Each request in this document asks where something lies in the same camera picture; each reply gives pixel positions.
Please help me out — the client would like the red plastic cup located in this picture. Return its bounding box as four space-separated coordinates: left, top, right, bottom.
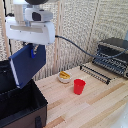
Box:
73 78 87 96

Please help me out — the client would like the dark blue book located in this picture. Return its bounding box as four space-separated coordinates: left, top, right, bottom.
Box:
8 43 47 90

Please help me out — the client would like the white bowl with yellow food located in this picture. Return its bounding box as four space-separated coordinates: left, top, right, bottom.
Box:
57 70 72 84

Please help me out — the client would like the black fabric storage box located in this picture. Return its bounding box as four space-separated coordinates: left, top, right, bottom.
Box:
0 59 49 128

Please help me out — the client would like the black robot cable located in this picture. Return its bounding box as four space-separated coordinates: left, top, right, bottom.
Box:
54 34 128 60

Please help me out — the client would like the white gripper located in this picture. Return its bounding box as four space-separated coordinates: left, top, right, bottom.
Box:
5 16 57 60

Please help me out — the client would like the black wire oven rack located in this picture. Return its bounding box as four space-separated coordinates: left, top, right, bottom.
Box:
79 64 112 85

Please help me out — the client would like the black toaster oven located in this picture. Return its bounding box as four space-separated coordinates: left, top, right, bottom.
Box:
92 37 128 80

